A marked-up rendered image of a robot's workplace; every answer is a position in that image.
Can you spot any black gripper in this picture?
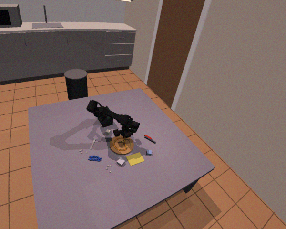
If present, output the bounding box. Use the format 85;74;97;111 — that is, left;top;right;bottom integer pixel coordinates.
113;126;137;138

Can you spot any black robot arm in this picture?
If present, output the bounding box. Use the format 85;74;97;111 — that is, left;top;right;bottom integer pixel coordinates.
86;100;140;138

